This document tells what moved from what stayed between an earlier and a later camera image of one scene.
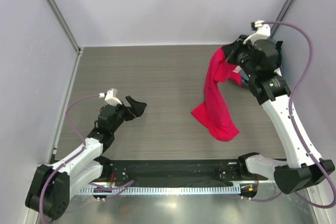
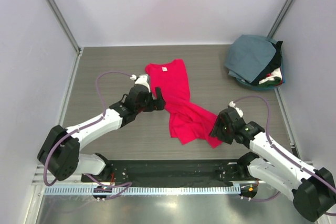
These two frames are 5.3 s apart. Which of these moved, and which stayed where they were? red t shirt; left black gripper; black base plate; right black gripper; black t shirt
Moved: left black gripper; right black gripper; red t shirt
Stayed: black base plate; black t shirt
